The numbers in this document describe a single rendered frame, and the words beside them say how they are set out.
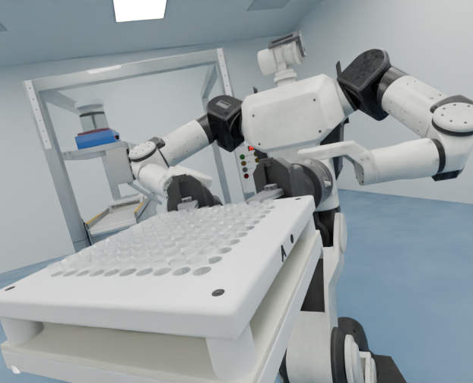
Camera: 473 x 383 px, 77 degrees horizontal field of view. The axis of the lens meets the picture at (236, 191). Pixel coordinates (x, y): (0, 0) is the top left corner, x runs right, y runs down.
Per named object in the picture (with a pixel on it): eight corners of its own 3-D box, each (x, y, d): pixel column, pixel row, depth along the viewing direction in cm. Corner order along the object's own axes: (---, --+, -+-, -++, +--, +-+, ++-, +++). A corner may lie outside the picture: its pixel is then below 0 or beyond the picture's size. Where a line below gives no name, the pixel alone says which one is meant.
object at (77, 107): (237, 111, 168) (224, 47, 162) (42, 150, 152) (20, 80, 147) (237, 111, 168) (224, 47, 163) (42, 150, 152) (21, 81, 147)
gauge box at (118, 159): (134, 181, 168) (124, 146, 165) (114, 185, 166) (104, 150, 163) (138, 178, 189) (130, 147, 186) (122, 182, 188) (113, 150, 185)
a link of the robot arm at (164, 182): (196, 172, 62) (165, 160, 72) (183, 213, 63) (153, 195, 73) (219, 179, 67) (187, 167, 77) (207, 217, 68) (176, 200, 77)
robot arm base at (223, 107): (209, 150, 101) (223, 128, 107) (244, 157, 97) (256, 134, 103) (197, 115, 90) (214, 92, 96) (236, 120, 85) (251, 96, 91)
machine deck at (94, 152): (124, 147, 165) (122, 140, 164) (52, 163, 159) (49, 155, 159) (139, 150, 226) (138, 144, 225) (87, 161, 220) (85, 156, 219)
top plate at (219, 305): (240, 345, 15) (231, 308, 15) (-13, 318, 26) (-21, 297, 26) (316, 209, 37) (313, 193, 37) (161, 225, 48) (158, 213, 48)
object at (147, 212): (143, 234, 176) (138, 218, 175) (93, 247, 172) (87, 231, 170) (158, 201, 303) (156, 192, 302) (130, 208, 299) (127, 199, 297)
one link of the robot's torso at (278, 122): (273, 185, 115) (254, 91, 109) (369, 172, 100) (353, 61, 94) (243, 207, 88) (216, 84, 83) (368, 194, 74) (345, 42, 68)
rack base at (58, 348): (259, 426, 16) (250, 388, 16) (7, 368, 27) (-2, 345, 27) (323, 247, 38) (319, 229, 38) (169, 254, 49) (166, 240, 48)
